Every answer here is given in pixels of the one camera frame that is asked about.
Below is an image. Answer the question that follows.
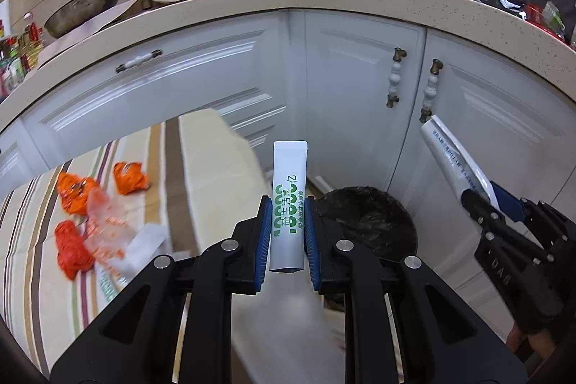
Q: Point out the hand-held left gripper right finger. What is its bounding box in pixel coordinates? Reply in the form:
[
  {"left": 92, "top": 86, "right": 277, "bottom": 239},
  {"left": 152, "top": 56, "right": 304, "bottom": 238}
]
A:
[{"left": 303, "top": 195, "right": 529, "bottom": 384}]

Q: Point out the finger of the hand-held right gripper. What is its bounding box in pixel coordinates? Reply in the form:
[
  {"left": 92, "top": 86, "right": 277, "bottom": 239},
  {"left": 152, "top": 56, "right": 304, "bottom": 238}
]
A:
[
  {"left": 460, "top": 188, "right": 510, "bottom": 232},
  {"left": 490, "top": 181, "right": 576, "bottom": 248}
]

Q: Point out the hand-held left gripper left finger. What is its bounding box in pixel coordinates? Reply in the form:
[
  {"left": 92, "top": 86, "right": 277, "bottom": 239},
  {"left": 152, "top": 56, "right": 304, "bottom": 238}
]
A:
[{"left": 49, "top": 194, "right": 273, "bottom": 384}]

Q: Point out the black trash bin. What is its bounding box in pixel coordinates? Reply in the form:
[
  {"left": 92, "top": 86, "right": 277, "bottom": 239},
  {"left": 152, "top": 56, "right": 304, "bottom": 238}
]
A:
[{"left": 314, "top": 186, "right": 417, "bottom": 313}]

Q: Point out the white blue-print packet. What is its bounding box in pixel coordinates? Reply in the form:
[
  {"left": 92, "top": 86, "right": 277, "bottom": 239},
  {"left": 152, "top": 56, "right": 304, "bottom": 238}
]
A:
[{"left": 420, "top": 116, "right": 500, "bottom": 214}]

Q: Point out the white green-print sachet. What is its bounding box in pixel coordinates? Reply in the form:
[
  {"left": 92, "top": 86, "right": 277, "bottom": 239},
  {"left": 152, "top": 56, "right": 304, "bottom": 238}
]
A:
[
  {"left": 270, "top": 140, "right": 309, "bottom": 274},
  {"left": 94, "top": 267, "right": 127, "bottom": 304}
]

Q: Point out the orange plastic wrapper black print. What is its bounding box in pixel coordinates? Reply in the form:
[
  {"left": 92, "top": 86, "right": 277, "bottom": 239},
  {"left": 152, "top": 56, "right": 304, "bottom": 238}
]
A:
[{"left": 56, "top": 172, "right": 102, "bottom": 214}]

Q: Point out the person's right hand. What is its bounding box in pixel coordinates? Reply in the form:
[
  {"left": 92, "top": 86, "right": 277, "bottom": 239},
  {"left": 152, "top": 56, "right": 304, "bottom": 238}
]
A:
[{"left": 505, "top": 323, "right": 547, "bottom": 364}]

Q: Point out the white cabinet door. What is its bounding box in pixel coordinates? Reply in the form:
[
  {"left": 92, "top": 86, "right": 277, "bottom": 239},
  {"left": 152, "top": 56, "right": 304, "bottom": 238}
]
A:
[
  {"left": 396, "top": 31, "right": 576, "bottom": 304},
  {"left": 303, "top": 10, "right": 427, "bottom": 205}
]

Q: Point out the striped tablecloth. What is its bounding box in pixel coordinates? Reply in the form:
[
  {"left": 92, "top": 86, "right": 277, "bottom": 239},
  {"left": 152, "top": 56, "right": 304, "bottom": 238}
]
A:
[{"left": 0, "top": 109, "right": 347, "bottom": 384}]

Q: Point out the white plastic wrapper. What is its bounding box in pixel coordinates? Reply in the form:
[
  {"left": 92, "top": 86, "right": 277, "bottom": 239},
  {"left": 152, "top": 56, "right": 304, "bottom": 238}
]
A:
[{"left": 118, "top": 224, "right": 166, "bottom": 277}]

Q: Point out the clear plastic wrapper orange print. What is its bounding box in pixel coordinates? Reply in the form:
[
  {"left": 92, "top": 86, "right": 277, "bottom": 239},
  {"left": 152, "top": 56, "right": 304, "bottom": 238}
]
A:
[{"left": 83, "top": 188, "right": 136, "bottom": 272}]

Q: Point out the white drawer front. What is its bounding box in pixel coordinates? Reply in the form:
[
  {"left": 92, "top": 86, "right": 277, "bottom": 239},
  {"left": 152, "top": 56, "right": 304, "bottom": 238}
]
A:
[{"left": 22, "top": 13, "right": 289, "bottom": 162}]

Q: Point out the red snack packet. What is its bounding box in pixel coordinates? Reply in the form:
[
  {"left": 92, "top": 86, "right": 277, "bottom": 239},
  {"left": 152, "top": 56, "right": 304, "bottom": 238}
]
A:
[{"left": 524, "top": 4, "right": 547, "bottom": 26}]

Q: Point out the green white snack packet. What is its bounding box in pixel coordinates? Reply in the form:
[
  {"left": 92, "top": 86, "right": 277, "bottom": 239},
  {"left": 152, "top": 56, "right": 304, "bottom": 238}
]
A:
[{"left": 542, "top": 1, "right": 566, "bottom": 35}]

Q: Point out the steel wok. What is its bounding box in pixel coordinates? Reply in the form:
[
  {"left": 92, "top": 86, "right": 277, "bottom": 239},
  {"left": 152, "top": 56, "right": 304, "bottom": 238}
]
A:
[{"left": 44, "top": 0, "right": 122, "bottom": 38}]

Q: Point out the yellow cooking oil bottle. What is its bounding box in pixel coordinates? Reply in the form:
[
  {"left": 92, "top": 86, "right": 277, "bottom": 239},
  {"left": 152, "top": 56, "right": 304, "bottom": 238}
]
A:
[{"left": 18, "top": 13, "right": 46, "bottom": 65}]

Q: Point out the white ceramic door handle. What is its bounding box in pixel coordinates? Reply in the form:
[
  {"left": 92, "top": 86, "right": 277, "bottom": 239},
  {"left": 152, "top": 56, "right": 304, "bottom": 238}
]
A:
[
  {"left": 419, "top": 59, "right": 444, "bottom": 124},
  {"left": 387, "top": 48, "right": 407, "bottom": 108}
]

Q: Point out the white ceramic drawer handle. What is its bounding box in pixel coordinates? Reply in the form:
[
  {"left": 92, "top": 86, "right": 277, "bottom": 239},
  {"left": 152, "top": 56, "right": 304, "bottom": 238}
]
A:
[{"left": 116, "top": 49, "right": 163, "bottom": 73}]

